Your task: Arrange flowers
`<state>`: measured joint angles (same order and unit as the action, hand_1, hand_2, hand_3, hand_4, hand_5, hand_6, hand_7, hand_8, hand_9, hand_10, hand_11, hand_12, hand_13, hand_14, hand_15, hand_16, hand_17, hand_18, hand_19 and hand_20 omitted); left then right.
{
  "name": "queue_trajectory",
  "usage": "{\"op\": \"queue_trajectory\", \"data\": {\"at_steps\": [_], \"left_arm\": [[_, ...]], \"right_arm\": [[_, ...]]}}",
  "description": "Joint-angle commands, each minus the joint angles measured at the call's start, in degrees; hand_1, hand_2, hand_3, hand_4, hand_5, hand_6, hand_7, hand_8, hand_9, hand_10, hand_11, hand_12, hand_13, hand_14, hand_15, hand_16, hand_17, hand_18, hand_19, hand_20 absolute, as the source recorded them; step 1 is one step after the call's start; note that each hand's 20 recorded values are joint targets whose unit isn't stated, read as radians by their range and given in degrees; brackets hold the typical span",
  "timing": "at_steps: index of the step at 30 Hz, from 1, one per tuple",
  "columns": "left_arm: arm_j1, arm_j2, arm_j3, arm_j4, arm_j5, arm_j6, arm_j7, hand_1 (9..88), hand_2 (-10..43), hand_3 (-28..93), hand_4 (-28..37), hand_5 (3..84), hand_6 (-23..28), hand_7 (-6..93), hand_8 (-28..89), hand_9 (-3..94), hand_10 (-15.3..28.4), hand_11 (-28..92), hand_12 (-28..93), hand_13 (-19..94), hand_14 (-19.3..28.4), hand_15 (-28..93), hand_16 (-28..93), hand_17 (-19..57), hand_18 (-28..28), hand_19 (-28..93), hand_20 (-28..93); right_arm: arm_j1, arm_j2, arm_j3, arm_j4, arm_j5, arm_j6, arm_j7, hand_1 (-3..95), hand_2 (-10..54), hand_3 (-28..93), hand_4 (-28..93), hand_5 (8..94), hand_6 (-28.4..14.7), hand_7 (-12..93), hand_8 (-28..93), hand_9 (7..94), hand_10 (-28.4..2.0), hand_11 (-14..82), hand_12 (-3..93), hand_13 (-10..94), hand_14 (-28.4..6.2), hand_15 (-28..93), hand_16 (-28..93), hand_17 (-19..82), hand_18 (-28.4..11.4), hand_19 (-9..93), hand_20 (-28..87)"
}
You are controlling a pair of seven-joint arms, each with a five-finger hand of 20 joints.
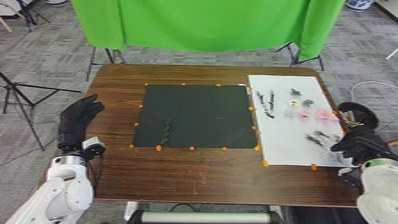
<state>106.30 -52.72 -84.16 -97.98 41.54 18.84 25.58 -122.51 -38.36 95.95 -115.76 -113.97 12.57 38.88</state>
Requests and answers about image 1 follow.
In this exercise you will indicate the pale grey bar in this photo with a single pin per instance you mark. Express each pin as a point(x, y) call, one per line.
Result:
point(204, 218)

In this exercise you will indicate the pink flower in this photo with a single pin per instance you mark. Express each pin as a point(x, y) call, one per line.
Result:
point(325, 115)
point(304, 115)

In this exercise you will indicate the white sheet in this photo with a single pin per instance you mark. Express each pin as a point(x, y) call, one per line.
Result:
point(290, 146)

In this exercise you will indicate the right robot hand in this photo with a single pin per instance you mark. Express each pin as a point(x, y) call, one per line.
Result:
point(361, 143)

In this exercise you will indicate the black tripod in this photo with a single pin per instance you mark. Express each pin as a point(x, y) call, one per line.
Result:
point(20, 96)

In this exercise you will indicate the dark mat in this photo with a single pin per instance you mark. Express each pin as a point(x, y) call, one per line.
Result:
point(197, 116)

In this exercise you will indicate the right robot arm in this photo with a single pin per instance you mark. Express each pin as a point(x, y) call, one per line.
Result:
point(382, 193)

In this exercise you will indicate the blue flower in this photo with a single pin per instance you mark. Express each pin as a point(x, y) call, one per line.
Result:
point(307, 103)
point(295, 92)

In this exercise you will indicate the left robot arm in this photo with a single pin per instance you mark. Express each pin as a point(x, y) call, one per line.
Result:
point(62, 191)

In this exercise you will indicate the black stand legs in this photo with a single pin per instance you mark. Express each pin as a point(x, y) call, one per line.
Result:
point(107, 58)
point(302, 58)

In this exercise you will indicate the blue and white vase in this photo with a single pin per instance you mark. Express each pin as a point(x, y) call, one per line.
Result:
point(359, 4)

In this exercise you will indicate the white flower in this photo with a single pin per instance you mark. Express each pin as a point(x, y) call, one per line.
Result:
point(288, 114)
point(293, 103)

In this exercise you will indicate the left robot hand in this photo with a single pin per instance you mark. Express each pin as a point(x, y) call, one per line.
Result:
point(78, 120)

